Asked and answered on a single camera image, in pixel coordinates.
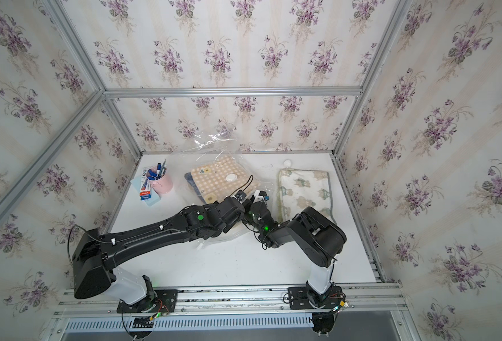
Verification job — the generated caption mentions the orange checkered blanket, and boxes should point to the orange checkered blanket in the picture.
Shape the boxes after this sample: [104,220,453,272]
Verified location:
[190,156,261,204]

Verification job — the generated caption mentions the clear plastic vacuum bag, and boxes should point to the clear plastic vacuum bag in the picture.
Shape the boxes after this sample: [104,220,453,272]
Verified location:
[165,127,282,248]

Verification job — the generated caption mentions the white patterned blanket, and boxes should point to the white patterned blanket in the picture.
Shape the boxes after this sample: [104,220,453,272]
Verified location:
[278,169,336,222]

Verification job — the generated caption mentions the light green blanket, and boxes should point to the light green blanket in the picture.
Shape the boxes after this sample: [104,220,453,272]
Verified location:
[283,159,293,169]

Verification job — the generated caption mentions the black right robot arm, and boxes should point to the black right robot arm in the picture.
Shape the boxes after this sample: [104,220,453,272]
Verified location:
[242,200,347,308]

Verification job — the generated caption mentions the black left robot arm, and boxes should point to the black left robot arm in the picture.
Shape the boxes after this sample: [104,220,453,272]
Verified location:
[71,197,245,305]

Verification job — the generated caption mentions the white vacuum bag valve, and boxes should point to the white vacuum bag valve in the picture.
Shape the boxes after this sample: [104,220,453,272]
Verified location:
[225,173,238,182]

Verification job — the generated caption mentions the navy blue star blanket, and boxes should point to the navy blue star blanket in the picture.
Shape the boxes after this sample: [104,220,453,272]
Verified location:
[184,172,206,204]

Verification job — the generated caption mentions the pink pen cup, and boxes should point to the pink pen cup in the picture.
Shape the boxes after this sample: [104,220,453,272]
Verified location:
[147,172,174,196]

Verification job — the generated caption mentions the light blue box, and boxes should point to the light blue box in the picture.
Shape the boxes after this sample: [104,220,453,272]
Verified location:
[130,168,160,206]

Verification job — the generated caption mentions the blue pens in cup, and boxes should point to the blue pens in cup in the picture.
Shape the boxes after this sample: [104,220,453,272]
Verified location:
[146,160,166,180]

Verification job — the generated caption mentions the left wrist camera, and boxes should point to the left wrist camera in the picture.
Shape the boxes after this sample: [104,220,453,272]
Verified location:
[232,190,247,203]

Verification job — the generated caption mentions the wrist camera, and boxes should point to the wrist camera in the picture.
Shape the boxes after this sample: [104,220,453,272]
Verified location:
[253,190,269,203]
[232,190,247,203]

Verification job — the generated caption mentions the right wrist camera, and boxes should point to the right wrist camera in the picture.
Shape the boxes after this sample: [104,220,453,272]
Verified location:
[253,190,269,203]

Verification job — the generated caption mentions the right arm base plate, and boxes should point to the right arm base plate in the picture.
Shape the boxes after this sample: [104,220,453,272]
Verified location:
[282,284,347,310]

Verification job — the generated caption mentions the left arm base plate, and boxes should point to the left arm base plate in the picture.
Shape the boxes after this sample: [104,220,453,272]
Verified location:
[117,289,179,314]

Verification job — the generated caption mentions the aluminium frame crossbar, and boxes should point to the aluminium frame crossbar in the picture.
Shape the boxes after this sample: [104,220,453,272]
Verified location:
[103,86,363,99]

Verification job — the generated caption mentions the aluminium mounting rail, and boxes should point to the aluminium mounting rail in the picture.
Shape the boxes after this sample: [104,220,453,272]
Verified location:
[50,280,409,318]

